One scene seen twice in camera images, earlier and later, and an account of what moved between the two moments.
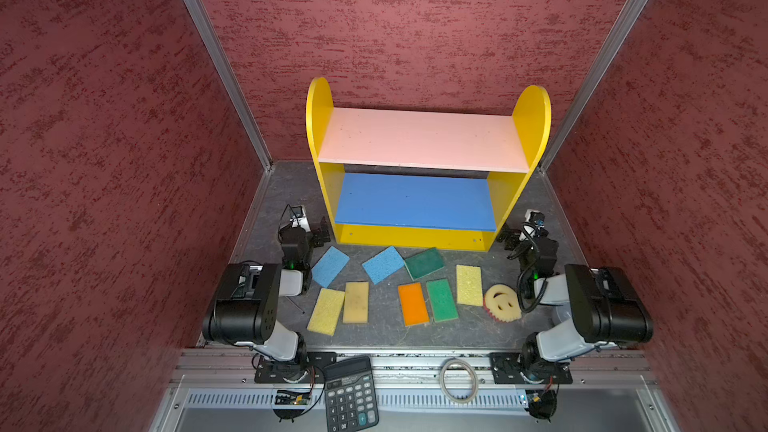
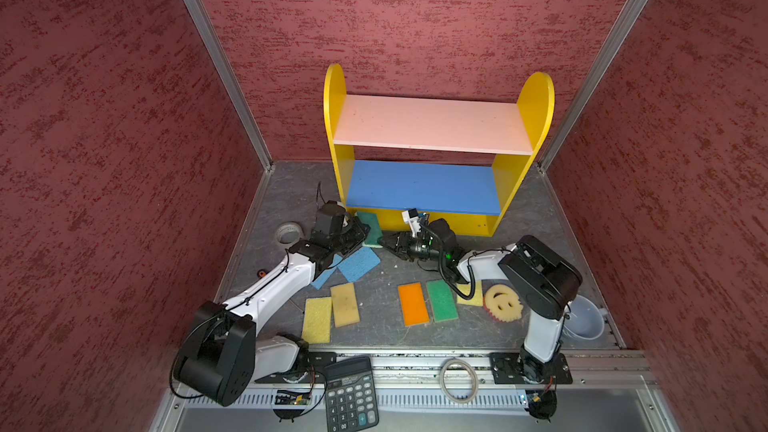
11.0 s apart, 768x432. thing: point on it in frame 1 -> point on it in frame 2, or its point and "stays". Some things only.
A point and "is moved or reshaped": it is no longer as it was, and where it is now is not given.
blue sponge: x=383 y=264 -> x=359 y=263
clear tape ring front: x=473 y=374 stays
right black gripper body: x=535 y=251 -> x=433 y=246
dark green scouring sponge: x=424 y=263 is moved or reshaped
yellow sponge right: x=469 y=285 stays
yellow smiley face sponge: x=502 y=302 stays
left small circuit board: x=287 y=397 stays
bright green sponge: x=441 y=300 stays
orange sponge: x=413 y=304 stays
